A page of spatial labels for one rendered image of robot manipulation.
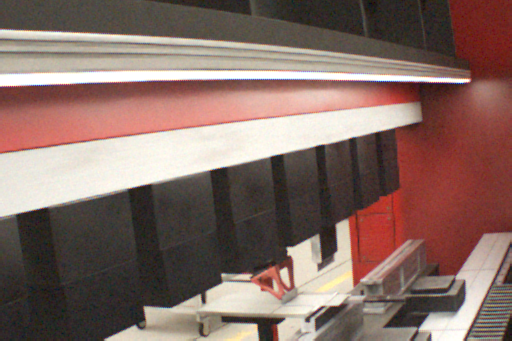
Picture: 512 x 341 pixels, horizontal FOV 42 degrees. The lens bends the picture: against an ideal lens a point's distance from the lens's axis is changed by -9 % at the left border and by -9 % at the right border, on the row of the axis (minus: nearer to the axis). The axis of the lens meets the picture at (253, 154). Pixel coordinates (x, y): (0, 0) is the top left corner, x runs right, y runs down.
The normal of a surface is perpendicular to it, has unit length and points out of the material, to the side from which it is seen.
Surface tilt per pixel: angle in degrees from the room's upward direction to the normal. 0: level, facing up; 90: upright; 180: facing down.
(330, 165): 90
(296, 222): 90
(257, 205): 90
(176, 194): 90
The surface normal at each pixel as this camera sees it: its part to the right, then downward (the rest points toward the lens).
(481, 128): -0.44, 0.10
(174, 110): 0.89, -0.07
